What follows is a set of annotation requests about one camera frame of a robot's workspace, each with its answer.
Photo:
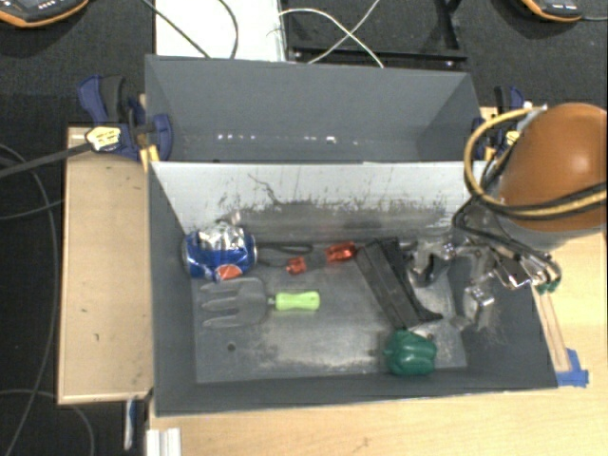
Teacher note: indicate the green toy bell pepper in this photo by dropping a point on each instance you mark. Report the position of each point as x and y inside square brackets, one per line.
[409, 353]

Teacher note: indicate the dark green flat block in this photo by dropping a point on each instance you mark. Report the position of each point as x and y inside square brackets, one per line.
[389, 283]

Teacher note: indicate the grey metal bin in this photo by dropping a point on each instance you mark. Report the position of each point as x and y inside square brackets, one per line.
[294, 112]

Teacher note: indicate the pale wood board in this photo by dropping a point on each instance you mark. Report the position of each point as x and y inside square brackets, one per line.
[104, 278]

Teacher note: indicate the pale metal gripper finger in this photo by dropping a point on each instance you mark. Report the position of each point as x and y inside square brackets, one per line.
[425, 261]
[477, 304]

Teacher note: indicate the crushed blue drink can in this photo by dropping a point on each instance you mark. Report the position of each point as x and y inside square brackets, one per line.
[218, 252]

